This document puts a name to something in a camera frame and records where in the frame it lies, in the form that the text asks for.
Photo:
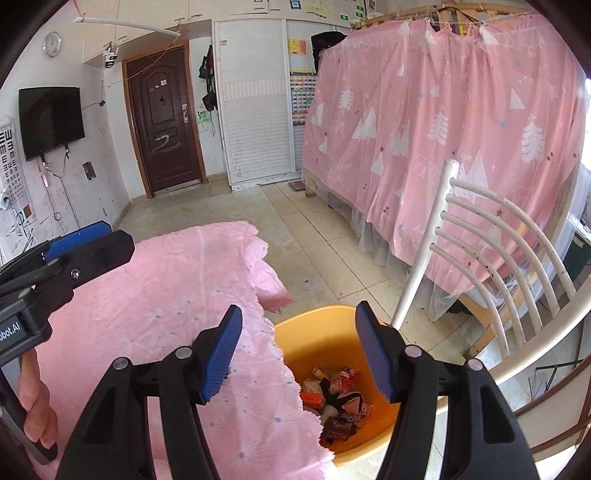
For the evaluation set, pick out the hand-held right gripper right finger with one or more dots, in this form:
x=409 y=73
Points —
x=374 y=355

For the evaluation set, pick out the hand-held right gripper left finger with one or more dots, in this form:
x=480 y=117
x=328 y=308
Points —
x=221 y=355

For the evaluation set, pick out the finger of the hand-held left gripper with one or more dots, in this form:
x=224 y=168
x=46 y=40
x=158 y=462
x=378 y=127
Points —
x=83 y=235
x=97 y=258

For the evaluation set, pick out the black plastic bag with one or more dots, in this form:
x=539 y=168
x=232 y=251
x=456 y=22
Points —
x=339 y=397

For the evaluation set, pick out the orange plastic bucket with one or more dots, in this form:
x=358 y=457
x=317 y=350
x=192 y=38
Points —
x=323 y=332

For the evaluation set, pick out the brown snack packet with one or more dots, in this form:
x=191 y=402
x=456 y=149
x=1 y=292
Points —
x=339 y=431

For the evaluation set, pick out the person's left hand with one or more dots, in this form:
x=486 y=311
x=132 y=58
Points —
x=37 y=392

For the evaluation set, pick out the pink floral tablecloth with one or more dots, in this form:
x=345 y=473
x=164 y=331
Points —
x=161 y=286

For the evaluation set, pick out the white plug adapter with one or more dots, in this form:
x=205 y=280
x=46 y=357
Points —
x=4 y=202

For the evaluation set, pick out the white eye chart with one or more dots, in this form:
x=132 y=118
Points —
x=11 y=161

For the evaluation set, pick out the white metal chair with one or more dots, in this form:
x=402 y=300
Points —
x=420 y=254

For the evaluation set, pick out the dark brown door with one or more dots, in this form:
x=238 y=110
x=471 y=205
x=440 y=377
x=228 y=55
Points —
x=161 y=129

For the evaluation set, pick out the black hanging bag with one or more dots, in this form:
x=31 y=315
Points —
x=206 y=62
x=209 y=101

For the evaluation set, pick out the small brown floor mat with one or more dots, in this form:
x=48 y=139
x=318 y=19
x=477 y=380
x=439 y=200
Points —
x=296 y=185

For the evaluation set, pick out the white louvred wardrobe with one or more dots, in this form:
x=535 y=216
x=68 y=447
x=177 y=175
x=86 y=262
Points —
x=254 y=115

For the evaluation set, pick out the beige overhead cabinets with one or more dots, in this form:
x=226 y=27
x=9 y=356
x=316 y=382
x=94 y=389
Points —
x=147 y=14

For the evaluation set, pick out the pink printed bed curtain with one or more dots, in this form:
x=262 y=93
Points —
x=415 y=115

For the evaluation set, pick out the colourful chart poster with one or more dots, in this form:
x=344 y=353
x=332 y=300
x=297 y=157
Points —
x=302 y=99

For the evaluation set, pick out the yellow poster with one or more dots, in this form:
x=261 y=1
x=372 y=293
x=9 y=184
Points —
x=298 y=47

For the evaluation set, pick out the black hanging jacket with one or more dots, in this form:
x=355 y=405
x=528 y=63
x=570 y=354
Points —
x=328 y=46

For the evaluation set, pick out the small dark wall box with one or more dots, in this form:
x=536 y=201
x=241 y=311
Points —
x=89 y=170

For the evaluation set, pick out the black wall television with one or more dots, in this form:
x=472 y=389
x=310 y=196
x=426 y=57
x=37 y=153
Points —
x=51 y=120

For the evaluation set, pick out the white security camera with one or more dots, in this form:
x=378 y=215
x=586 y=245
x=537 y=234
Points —
x=111 y=56

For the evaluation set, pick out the round wall clock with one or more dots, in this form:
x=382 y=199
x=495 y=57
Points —
x=52 y=44

